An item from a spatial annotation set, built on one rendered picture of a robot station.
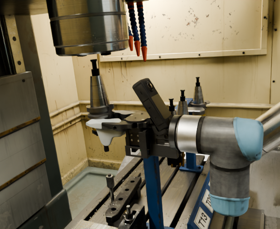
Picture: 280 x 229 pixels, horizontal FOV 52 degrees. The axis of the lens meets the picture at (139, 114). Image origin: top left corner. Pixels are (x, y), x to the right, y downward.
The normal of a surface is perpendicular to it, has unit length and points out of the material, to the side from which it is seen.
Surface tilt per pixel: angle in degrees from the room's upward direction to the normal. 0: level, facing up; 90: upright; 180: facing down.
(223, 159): 89
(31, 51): 90
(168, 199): 0
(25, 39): 90
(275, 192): 24
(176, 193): 0
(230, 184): 90
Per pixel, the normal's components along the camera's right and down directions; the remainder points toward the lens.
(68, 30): -0.37, 0.29
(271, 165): -0.25, -0.75
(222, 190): -0.59, 0.28
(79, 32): -0.12, 0.29
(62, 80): 0.91, 0.04
